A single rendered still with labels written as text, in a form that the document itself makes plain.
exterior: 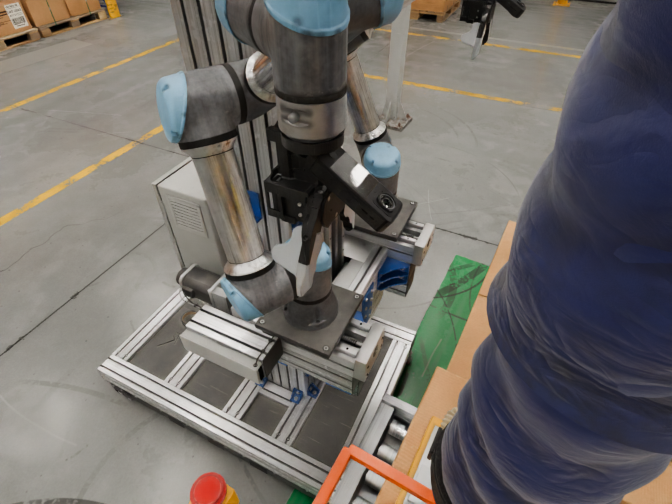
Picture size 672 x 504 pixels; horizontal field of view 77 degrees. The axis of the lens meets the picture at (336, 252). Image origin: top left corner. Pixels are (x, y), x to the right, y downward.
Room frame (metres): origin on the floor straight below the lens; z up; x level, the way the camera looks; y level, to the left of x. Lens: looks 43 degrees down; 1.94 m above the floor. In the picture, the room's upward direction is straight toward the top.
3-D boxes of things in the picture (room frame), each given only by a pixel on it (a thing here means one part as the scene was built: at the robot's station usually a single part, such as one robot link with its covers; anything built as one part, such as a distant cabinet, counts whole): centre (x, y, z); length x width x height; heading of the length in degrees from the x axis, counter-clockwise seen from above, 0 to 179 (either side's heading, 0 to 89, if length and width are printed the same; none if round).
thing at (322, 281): (0.73, 0.08, 1.20); 0.13 x 0.12 x 0.14; 124
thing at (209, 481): (0.28, 0.25, 1.02); 0.07 x 0.07 x 0.04
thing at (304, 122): (0.43, 0.03, 1.74); 0.08 x 0.08 x 0.05
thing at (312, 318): (0.74, 0.07, 1.09); 0.15 x 0.15 x 0.10
